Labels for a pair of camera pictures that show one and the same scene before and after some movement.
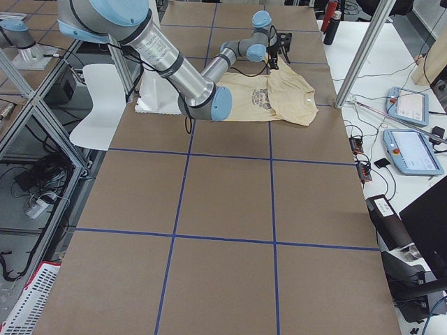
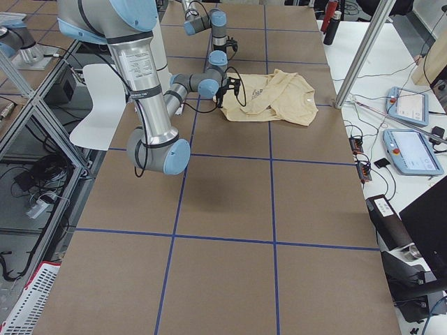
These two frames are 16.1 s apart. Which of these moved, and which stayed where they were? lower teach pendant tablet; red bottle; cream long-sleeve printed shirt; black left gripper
Moved: black left gripper
Stayed: red bottle; lower teach pendant tablet; cream long-sleeve printed shirt
